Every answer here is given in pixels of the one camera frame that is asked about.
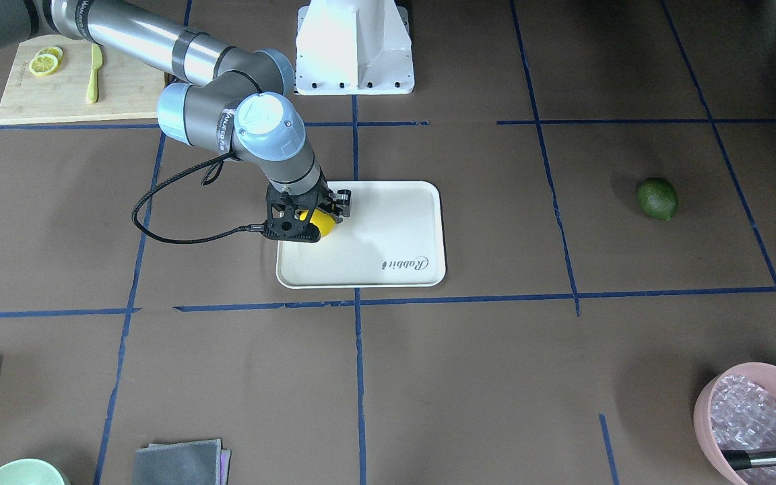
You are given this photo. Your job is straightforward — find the mint green bowl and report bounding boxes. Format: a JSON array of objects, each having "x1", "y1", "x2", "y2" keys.
[{"x1": 0, "y1": 458, "x2": 71, "y2": 485}]

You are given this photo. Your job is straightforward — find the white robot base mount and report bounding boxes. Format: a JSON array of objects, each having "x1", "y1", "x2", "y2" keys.
[{"x1": 295, "y1": 1, "x2": 416, "y2": 96}]

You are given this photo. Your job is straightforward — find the grey folded cloth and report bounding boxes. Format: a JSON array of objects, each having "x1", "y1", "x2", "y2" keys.
[{"x1": 132, "y1": 439, "x2": 231, "y2": 484}]

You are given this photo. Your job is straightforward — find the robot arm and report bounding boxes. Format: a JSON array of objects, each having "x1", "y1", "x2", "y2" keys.
[{"x1": 0, "y1": 1, "x2": 351, "y2": 243}]

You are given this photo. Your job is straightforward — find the green lime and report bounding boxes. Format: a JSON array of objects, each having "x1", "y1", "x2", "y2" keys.
[{"x1": 637, "y1": 177, "x2": 678, "y2": 221}]

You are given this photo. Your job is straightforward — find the lemon slices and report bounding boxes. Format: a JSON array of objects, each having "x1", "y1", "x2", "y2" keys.
[{"x1": 28, "y1": 45, "x2": 64, "y2": 77}]

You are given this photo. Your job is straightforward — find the pink bowl with ice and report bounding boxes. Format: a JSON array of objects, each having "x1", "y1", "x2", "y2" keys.
[{"x1": 692, "y1": 362, "x2": 776, "y2": 484}]

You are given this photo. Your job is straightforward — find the yellow lemon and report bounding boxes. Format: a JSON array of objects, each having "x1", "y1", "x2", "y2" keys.
[{"x1": 297, "y1": 208, "x2": 337, "y2": 238}]

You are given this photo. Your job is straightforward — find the metal muddler stick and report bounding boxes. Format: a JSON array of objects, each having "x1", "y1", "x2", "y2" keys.
[{"x1": 721, "y1": 449, "x2": 776, "y2": 472}]

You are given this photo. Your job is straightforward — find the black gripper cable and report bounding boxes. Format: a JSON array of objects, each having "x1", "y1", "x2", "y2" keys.
[{"x1": 131, "y1": 152, "x2": 269, "y2": 244}]

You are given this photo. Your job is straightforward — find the yellow plastic knife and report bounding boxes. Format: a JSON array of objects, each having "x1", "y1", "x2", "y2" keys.
[{"x1": 84, "y1": 43, "x2": 104, "y2": 104}]

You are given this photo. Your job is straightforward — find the beige rabbit tray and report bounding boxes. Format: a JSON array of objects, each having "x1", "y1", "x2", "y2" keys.
[{"x1": 276, "y1": 181, "x2": 447, "y2": 289}]

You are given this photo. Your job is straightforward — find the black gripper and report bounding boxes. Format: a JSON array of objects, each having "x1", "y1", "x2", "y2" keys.
[{"x1": 262, "y1": 174, "x2": 352, "y2": 243}]

